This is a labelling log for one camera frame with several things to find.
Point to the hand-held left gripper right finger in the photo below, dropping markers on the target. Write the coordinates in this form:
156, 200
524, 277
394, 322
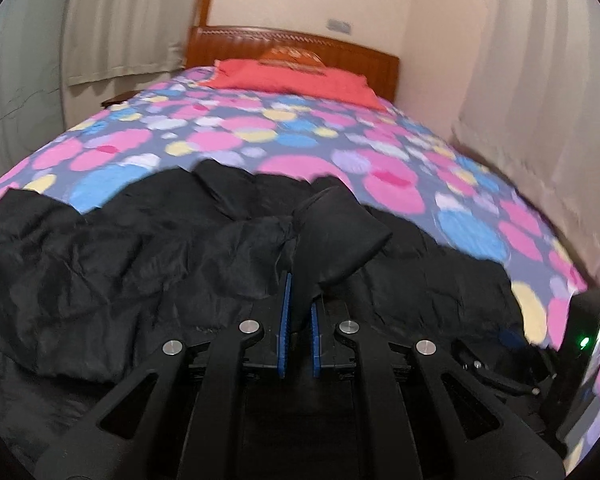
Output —
315, 342

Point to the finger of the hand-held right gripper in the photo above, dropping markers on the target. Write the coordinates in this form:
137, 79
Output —
495, 375

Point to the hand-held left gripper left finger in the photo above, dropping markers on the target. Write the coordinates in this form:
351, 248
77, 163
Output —
285, 330

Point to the black jacket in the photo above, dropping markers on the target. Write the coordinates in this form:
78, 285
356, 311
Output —
130, 260

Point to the polka dot bed sheet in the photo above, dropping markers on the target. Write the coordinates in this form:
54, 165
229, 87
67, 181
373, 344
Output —
290, 130

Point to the red pillow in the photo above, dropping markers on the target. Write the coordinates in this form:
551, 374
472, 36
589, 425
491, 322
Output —
290, 77

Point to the beige curtain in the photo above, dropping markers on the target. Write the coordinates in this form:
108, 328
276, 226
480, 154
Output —
125, 25
545, 90

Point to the wooden headboard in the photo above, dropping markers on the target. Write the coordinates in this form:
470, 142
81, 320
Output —
330, 50

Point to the grey wall switch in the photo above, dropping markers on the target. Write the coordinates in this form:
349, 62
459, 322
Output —
339, 26

